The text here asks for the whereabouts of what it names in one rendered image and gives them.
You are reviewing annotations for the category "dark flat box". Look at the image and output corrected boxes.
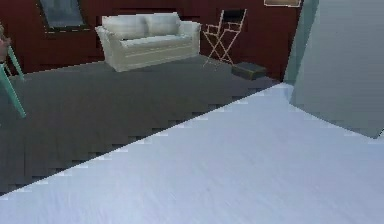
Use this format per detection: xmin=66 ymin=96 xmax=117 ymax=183
xmin=231 ymin=61 xmax=268 ymax=81

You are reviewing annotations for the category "white two-seat sofa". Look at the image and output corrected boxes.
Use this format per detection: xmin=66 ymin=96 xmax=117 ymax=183
xmin=94 ymin=12 xmax=202 ymax=73

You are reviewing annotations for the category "wooden folding director chair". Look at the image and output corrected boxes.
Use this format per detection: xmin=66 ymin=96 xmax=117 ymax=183
xmin=202 ymin=8 xmax=248 ymax=68

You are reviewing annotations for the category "green-legged chair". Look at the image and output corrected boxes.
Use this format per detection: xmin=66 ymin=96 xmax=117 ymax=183
xmin=0 ymin=23 xmax=27 ymax=120

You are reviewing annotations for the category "framed wall picture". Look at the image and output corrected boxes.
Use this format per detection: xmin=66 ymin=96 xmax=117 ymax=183
xmin=263 ymin=0 xmax=302 ymax=8

